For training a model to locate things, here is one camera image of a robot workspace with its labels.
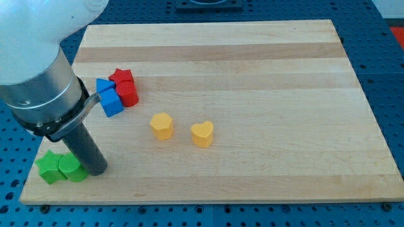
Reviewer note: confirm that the yellow heart block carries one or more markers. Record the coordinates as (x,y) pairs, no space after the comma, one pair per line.
(202,134)

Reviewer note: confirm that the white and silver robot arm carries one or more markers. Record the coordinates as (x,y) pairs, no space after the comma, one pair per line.
(37,82)

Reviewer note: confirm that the yellow hexagon block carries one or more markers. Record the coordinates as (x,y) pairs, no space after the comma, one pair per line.
(162,126)

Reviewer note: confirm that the light wooden board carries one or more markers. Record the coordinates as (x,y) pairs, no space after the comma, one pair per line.
(291,121)

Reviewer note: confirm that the red cylinder block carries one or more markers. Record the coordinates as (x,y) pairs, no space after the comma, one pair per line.
(127,93)

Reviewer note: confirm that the red star block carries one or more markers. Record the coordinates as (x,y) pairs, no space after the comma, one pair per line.
(119,76)

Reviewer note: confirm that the blue cube block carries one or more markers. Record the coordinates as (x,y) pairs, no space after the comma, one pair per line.
(111,102)

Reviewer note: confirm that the blue triangle block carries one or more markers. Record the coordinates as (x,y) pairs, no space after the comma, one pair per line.
(103,85)

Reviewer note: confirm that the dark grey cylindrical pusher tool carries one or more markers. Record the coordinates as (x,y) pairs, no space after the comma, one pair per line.
(81,144)

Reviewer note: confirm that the green cylinder block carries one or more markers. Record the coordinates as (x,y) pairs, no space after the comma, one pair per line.
(72,168)

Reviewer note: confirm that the black clamp with metal lever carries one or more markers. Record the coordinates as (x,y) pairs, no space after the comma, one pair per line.
(67,121)

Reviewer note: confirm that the green star block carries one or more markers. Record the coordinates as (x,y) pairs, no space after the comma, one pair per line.
(49,167)

